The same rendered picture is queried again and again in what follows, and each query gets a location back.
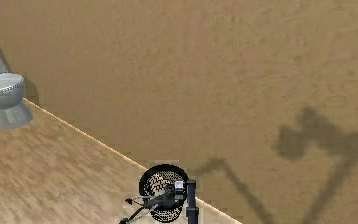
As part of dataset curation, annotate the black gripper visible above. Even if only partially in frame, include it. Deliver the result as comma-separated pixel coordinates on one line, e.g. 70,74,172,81
118,183,185,224

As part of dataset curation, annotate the grey toilet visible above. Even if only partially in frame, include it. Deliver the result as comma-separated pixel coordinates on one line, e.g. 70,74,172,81
0,31,34,131

